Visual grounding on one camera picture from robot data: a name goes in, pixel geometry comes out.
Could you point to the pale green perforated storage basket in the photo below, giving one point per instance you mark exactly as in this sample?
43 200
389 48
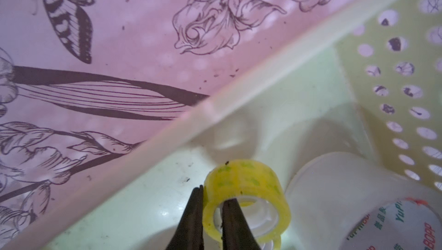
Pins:
112 111

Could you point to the yellow tape roll cluster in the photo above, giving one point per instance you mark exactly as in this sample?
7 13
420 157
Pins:
260 195

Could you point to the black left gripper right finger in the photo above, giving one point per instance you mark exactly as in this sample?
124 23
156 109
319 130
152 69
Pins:
236 234

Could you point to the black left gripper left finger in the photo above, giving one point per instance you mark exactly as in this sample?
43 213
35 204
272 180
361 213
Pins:
189 232

